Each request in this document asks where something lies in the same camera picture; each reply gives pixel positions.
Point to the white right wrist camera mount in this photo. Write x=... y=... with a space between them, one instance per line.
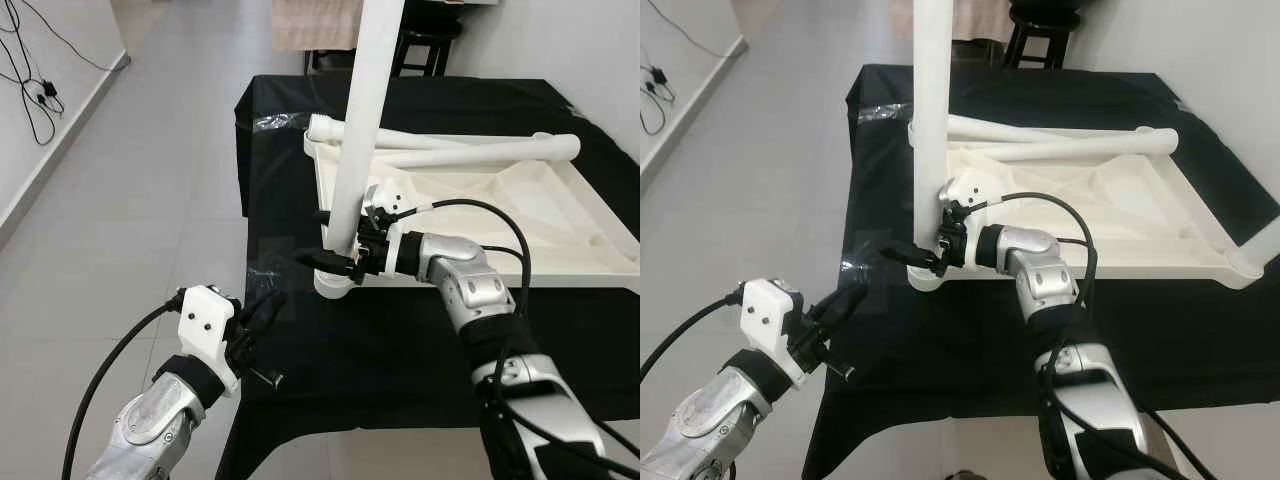
x=388 y=195
x=968 y=188

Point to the black power adapter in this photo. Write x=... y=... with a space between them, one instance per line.
x=658 y=80
x=45 y=93

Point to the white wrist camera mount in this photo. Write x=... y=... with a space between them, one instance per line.
x=205 y=325
x=770 y=320
x=388 y=195
x=968 y=188

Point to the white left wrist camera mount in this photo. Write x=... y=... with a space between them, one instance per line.
x=205 y=325
x=770 y=320

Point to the black round stool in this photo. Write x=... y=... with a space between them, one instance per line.
x=425 y=45
x=1040 y=35

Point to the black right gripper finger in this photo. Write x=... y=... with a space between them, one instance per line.
x=915 y=255
x=325 y=262
x=323 y=217

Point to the clear tape patch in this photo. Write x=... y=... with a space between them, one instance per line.
x=265 y=270
x=865 y=265

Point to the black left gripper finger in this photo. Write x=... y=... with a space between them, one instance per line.
x=843 y=312
x=835 y=298
x=270 y=317
x=262 y=305

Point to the clear tape strip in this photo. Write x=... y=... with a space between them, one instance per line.
x=885 y=112
x=278 y=122

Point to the white plastic table top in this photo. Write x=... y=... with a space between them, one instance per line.
x=520 y=215
x=1100 y=210

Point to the black tablecloth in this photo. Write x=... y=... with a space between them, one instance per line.
x=380 y=350
x=980 y=350

